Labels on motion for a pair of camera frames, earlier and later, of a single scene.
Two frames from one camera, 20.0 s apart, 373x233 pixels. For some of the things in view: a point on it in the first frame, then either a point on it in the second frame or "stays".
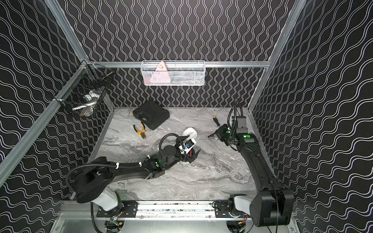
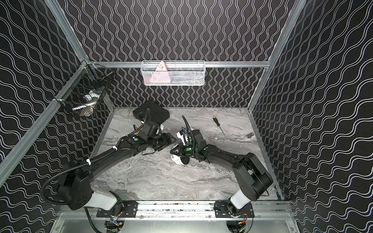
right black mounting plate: x=222 y=210 stays
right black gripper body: x=225 y=134 to x=187 y=150
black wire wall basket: x=84 y=91 stays
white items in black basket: x=91 y=98 stays
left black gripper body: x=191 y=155 to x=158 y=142
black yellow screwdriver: x=216 y=121 stays
